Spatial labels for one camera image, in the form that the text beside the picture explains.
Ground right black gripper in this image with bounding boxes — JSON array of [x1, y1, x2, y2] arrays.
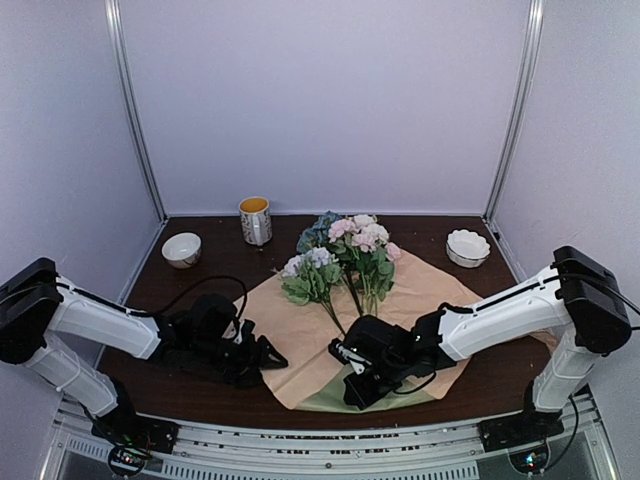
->
[[343, 356, 409, 412]]

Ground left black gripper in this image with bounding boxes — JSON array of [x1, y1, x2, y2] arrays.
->
[[193, 333, 288, 390]]

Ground green and peach wrapping paper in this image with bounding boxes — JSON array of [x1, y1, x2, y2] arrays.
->
[[243, 251, 481, 415]]

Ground lavender hydrangea stem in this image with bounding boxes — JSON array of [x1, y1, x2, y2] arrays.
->
[[280, 247, 346, 335]]

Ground blue hydrangea stem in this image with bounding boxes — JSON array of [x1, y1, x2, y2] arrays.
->
[[296, 211, 364, 316]]

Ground pink rose stem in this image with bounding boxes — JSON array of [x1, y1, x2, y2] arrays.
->
[[327, 217, 381, 316]]

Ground white rose stem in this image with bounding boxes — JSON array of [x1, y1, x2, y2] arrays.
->
[[350, 214, 401, 315]]

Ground beige ribbon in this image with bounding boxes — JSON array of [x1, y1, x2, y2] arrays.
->
[[530, 330, 559, 354]]

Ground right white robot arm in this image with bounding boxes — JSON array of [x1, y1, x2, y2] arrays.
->
[[328, 246, 635, 444]]

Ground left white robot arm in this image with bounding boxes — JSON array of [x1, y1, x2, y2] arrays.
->
[[1, 257, 288, 444]]

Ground small white round bowl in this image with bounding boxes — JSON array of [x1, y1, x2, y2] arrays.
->
[[161, 232, 202, 269]]

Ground patterned mug yellow inside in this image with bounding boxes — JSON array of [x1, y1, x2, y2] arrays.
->
[[239, 196, 272, 247]]

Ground white scalloped bowl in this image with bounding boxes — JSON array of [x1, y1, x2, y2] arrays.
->
[[446, 229, 491, 269]]

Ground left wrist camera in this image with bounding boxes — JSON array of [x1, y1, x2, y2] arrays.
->
[[224, 319, 255, 346]]

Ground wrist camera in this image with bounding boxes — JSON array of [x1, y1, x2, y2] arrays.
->
[[224, 319, 255, 346], [328, 339, 372, 375]]

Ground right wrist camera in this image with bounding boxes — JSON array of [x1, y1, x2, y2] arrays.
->
[[328, 339, 372, 375]]

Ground front aluminium rail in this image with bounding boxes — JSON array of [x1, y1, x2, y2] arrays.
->
[[47, 394, 616, 480]]

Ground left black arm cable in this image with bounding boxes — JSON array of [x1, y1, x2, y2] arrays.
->
[[119, 275, 250, 331]]

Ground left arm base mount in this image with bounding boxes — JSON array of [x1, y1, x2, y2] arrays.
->
[[89, 416, 179, 478]]

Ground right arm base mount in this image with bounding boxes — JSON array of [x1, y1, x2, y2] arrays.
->
[[478, 412, 564, 476]]

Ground left aluminium frame post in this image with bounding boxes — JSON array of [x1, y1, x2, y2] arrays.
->
[[104, 0, 168, 223]]

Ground aluminium frame post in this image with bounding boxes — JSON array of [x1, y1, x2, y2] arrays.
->
[[483, 0, 546, 225], [104, 0, 168, 223]]

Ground right aluminium frame post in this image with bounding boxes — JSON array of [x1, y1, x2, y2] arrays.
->
[[483, 0, 546, 225]]

